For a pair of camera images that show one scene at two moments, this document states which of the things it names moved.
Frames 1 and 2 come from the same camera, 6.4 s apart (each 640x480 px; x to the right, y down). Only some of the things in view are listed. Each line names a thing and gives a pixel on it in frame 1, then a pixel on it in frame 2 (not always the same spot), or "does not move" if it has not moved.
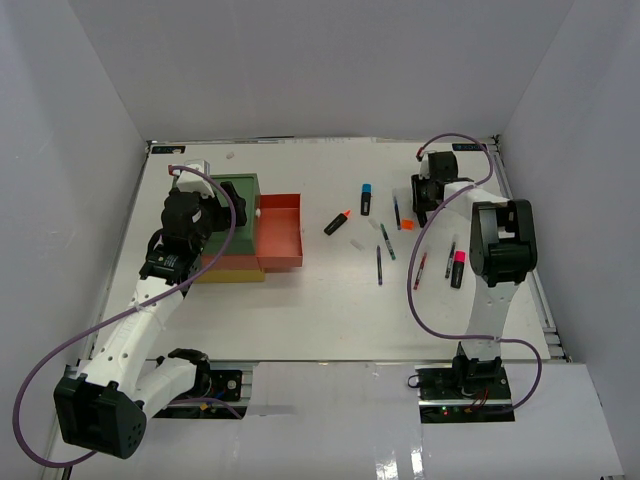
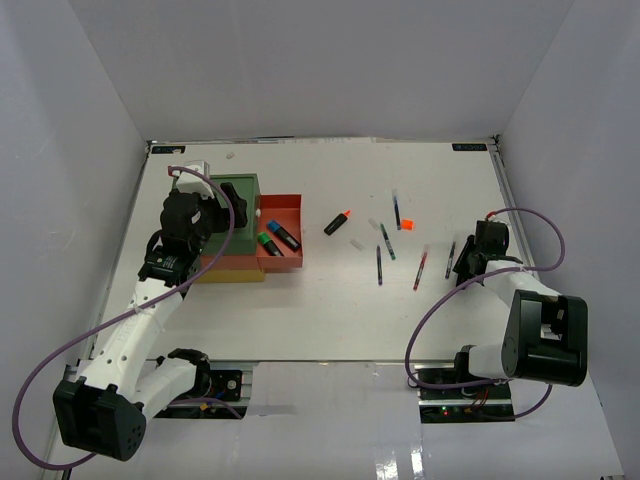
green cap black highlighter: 422,217 to 267,242
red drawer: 279,229 does not move
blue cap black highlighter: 366,199 to 275,227
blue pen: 397,213 does not move
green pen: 387,242 does not move
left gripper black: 225,214 does not move
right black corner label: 467,147 does not move
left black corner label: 167,149 does not move
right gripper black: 419,204 to 462,267
